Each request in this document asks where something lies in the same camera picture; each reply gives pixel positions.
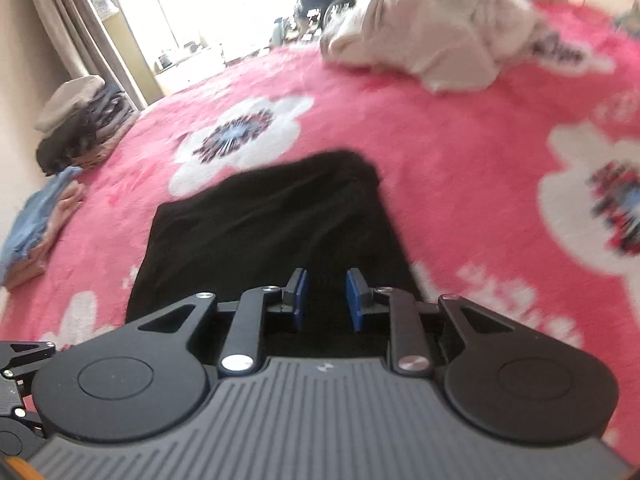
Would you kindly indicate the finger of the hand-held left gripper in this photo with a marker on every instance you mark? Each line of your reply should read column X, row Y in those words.
column 25, row 352

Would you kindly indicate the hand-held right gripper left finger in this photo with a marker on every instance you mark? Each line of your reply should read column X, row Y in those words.
column 299, row 300

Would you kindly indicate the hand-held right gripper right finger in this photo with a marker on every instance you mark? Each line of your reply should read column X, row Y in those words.
column 356, row 300

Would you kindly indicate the black shirt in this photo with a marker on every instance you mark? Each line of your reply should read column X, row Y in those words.
column 260, row 220

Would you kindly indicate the stack of folded clothes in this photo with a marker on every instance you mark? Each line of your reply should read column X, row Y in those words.
column 80, row 125

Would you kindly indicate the white crumpled clothes pile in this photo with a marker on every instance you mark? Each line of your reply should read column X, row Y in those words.
column 430, row 25

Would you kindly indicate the tan folded garment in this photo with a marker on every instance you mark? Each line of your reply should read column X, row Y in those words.
column 60, row 225

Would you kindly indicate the pink floral blanket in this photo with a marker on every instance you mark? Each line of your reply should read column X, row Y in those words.
column 450, row 160

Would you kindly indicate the folding table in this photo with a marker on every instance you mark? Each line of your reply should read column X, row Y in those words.
column 190, row 60

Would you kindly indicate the beige curtain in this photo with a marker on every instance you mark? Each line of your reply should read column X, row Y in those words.
column 65, row 10

